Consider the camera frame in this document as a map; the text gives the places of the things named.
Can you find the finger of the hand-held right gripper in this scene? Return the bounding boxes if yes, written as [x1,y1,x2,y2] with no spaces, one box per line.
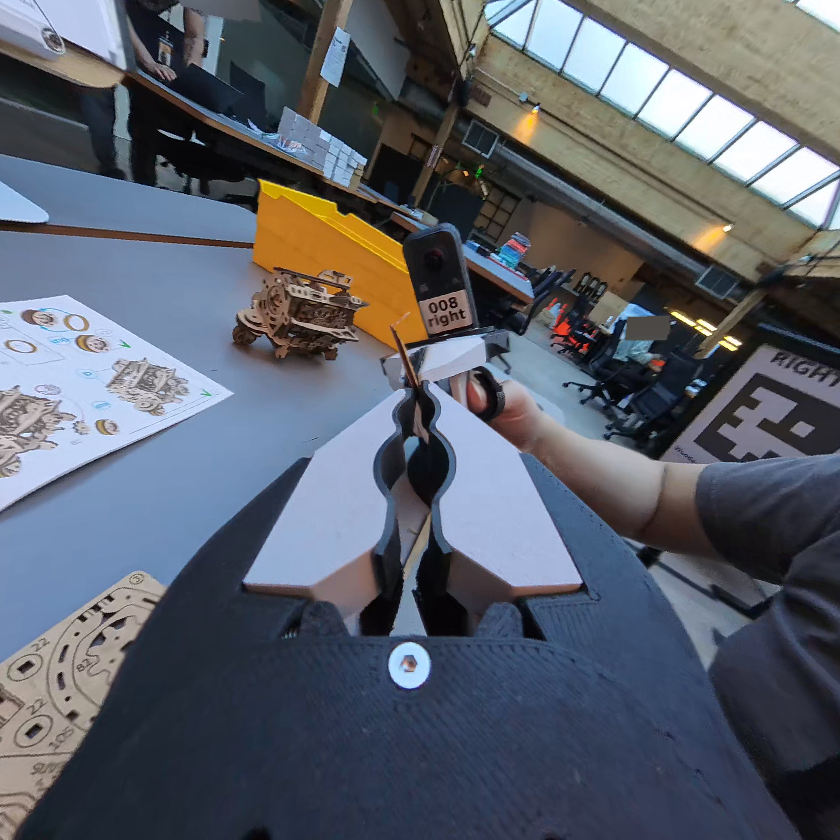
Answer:
[381,350,416,396]
[416,336,493,385]

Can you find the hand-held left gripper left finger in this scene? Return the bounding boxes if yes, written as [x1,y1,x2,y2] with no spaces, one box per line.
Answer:
[241,387,421,636]

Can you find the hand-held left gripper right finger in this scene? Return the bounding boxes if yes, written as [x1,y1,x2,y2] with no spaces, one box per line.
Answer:
[420,381,584,636]

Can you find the thin wooden model part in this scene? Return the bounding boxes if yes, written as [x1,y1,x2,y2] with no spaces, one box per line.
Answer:
[389,314,434,444]

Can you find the person's right forearm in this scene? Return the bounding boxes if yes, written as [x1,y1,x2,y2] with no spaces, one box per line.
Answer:
[532,420,713,547]

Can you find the assembled wooden model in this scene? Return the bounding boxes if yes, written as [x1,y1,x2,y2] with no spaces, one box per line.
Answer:
[231,266,370,361]

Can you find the person's right hand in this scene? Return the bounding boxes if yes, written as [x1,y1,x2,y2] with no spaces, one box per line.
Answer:
[466,377,554,455]

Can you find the yellow plastic storage bin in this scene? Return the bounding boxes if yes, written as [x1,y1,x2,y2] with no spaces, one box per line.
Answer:
[252,180,431,352]

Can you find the stack of small white boxes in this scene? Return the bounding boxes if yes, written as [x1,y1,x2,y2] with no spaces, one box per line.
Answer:
[276,107,368,188]

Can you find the group of black office chairs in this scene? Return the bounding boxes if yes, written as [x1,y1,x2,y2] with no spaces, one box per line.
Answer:
[525,266,706,454]

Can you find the white paper notice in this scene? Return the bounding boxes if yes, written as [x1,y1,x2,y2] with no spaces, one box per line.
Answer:
[320,26,353,88]

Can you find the open instruction booklet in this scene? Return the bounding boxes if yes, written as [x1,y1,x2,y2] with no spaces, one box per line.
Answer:
[0,294,235,513]

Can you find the person's dark grey shirt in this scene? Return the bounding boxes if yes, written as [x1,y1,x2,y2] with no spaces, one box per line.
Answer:
[696,453,840,815]

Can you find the framed right marker sign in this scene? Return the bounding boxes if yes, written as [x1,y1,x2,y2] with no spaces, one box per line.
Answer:
[663,344,840,463]

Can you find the black laptop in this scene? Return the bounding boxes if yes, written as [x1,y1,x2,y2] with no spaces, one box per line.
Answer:
[154,61,245,120]

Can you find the plywood sheet with gear cutouts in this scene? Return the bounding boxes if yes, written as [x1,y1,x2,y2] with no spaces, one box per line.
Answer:
[0,571,168,834]

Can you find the white rounded flat tray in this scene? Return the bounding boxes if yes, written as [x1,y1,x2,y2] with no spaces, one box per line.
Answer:
[0,180,51,225]

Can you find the wall air vent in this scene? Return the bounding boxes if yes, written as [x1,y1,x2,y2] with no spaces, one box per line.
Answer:
[694,264,742,299]
[461,120,500,158]

